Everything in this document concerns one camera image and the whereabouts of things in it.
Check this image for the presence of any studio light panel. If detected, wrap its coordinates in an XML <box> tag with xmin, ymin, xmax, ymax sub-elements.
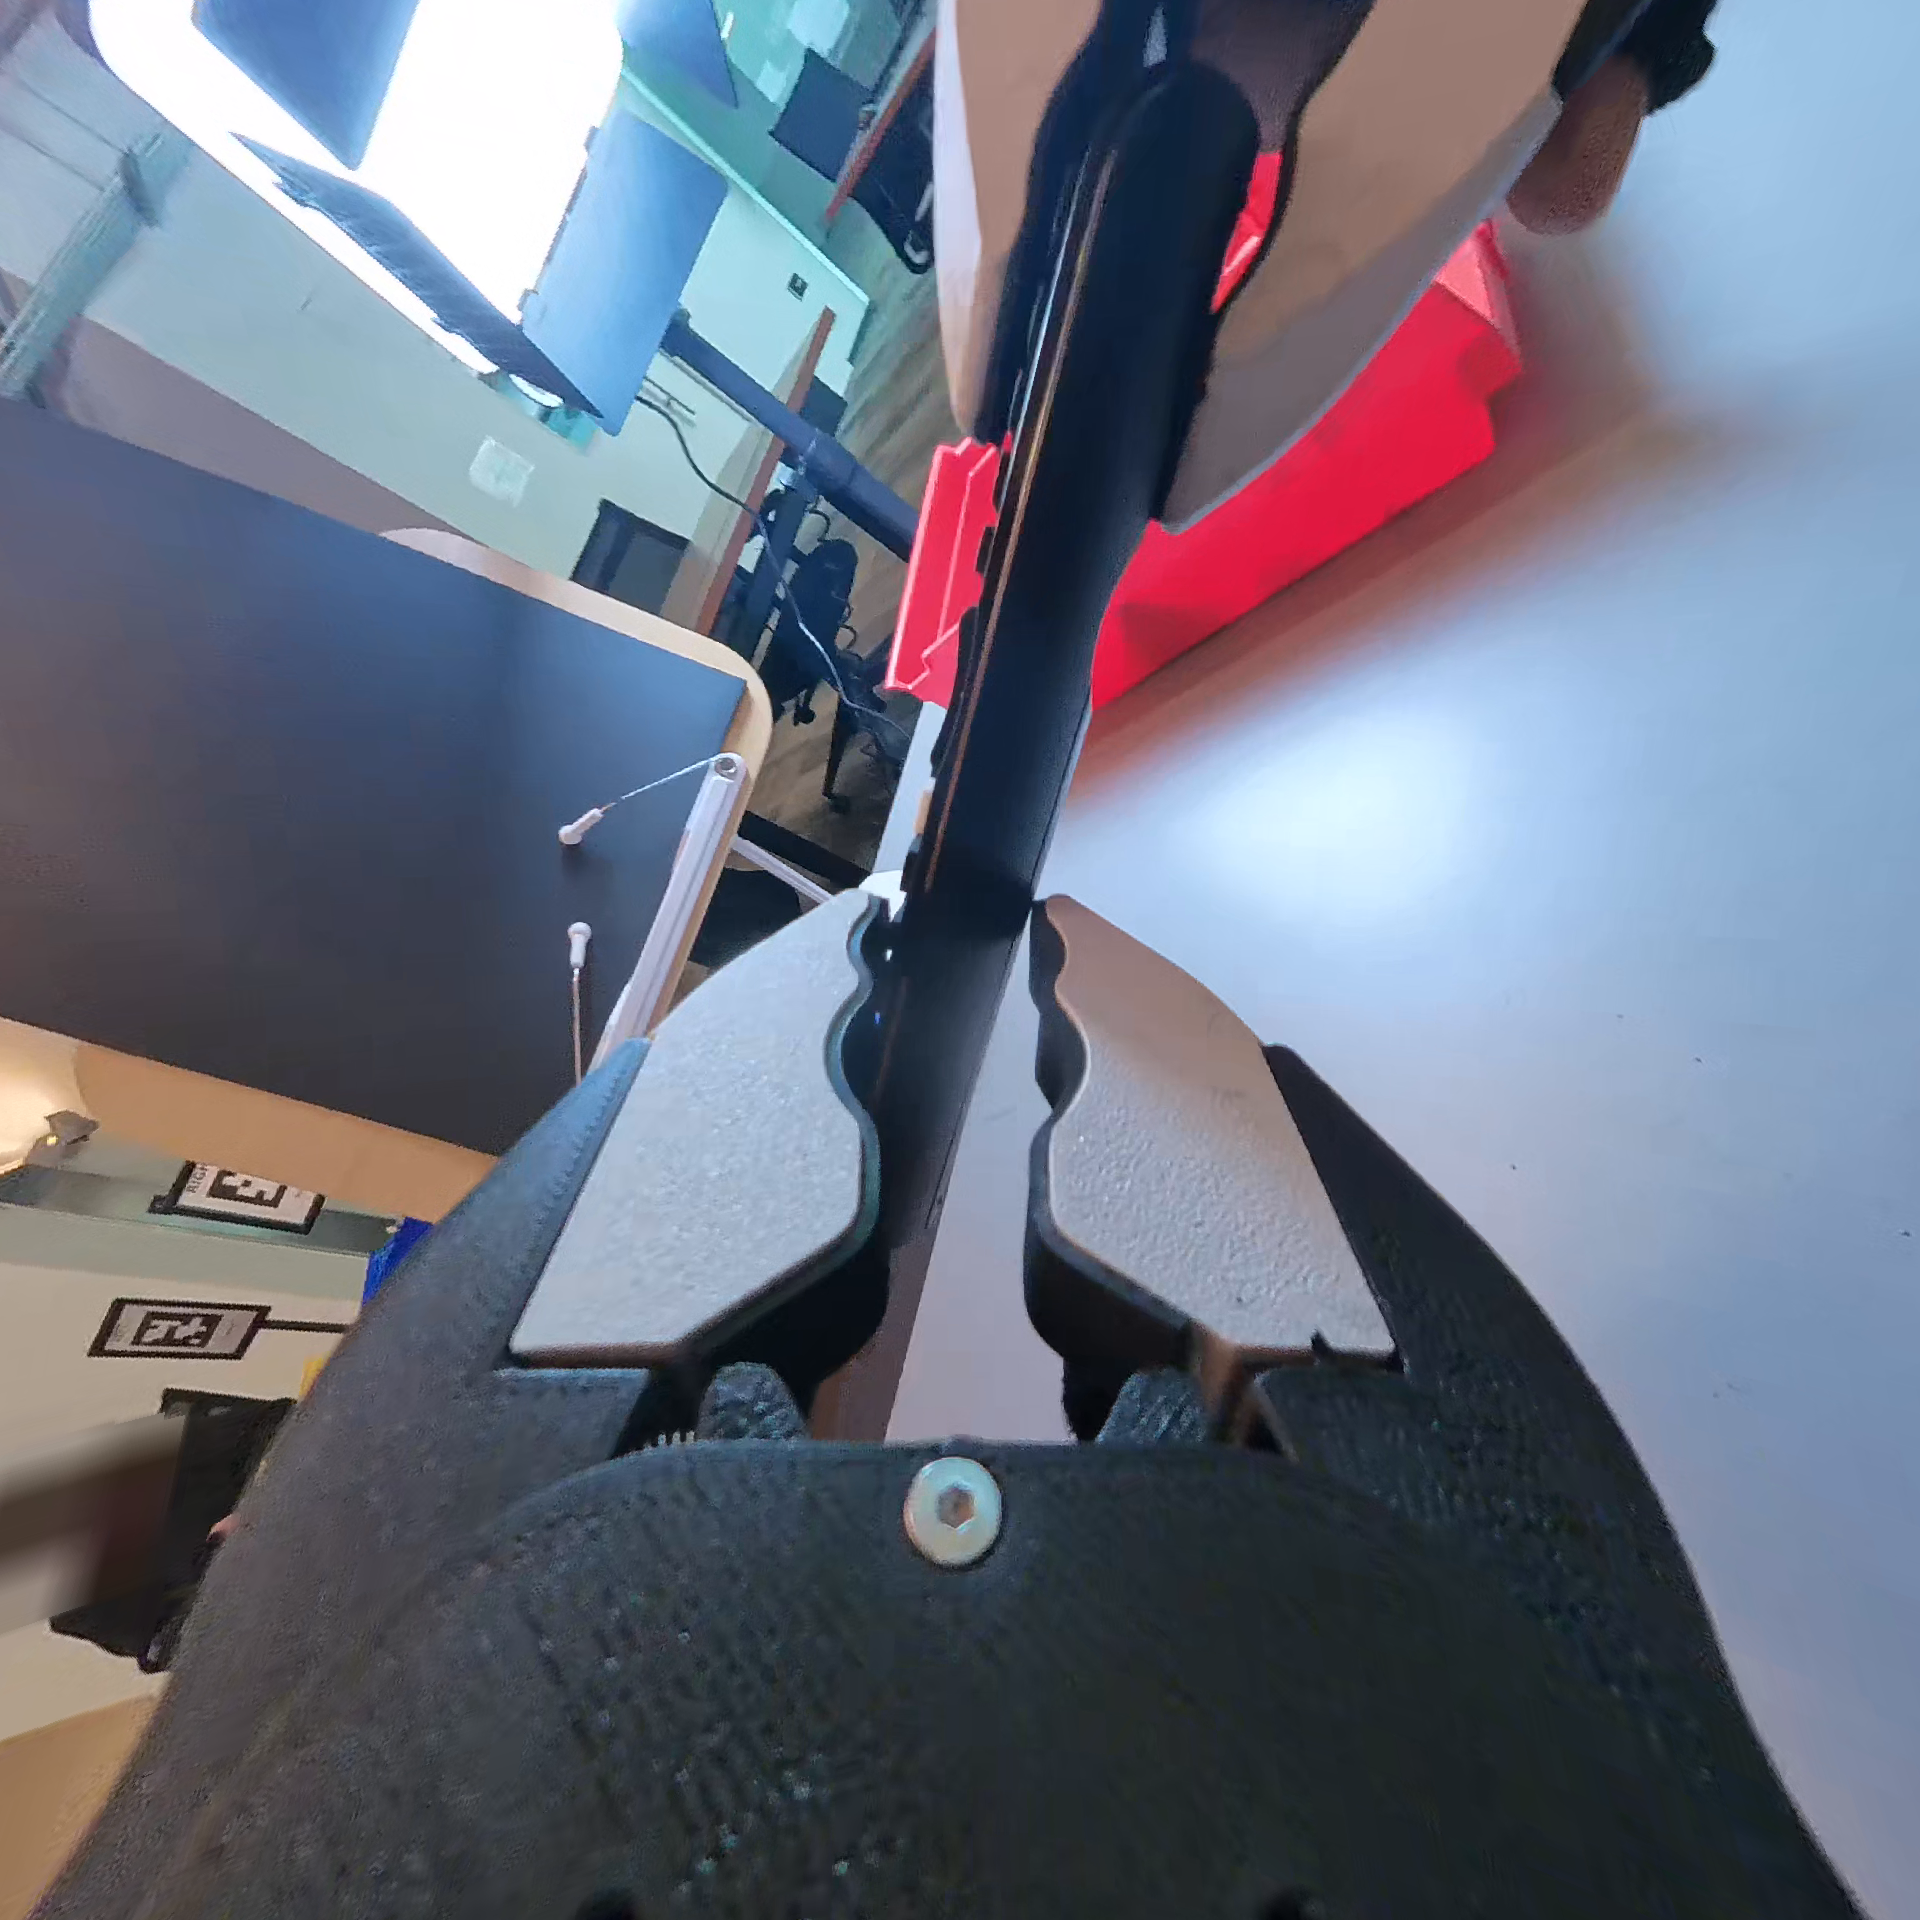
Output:
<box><xmin>81</xmin><ymin>0</ymin><xmax>752</xmax><ymax>436</ymax></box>

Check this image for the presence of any framed marker sign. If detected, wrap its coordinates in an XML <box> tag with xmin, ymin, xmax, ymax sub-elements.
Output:
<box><xmin>86</xmin><ymin>1296</ymin><xmax>360</xmax><ymax>1365</ymax></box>

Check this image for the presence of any printed marker tag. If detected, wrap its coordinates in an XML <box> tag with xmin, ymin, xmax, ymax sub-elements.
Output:
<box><xmin>150</xmin><ymin>1160</ymin><xmax>324</xmax><ymax>1234</ymax></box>

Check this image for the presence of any red storage bin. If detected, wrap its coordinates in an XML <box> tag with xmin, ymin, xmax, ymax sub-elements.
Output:
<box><xmin>884</xmin><ymin>150</ymin><xmax>1525</xmax><ymax>714</ymax></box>

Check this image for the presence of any person's right hand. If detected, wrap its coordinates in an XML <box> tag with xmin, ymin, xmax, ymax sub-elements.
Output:
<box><xmin>1503</xmin><ymin>59</ymin><xmax>1648</xmax><ymax>237</ymax></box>

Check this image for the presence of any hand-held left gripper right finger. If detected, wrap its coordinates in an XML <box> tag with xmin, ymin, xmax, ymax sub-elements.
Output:
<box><xmin>1026</xmin><ymin>897</ymin><xmax>1401</xmax><ymax>1426</ymax></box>

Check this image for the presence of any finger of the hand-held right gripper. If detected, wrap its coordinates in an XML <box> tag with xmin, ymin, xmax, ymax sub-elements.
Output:
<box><xmin>1158</xmin><ymin>0</ymin><xmax>1596</xmax><ymax>537</ymax></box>
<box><xmin>933</xmin><ymin>0</ymin><xmax>1113</xmax><ymax>442</ymax></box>

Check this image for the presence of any black bar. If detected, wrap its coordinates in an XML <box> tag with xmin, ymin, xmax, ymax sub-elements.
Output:
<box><xmin>838</xmin><ymin>66</ymin><xmax>1262</xmax><ymax>1278</ymax></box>

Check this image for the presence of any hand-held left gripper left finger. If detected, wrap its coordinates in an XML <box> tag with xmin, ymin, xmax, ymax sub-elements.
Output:
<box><xmin>509</xmin><ymin>892</ymin><xmax>886</xmax><ymax>1370</ymax></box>

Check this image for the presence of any black light stand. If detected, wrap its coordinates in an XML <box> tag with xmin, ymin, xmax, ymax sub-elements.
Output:
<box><xmin>660</xmin><ymin>315</ymin><xmax>922</xmax><ymax>564</ymax></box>

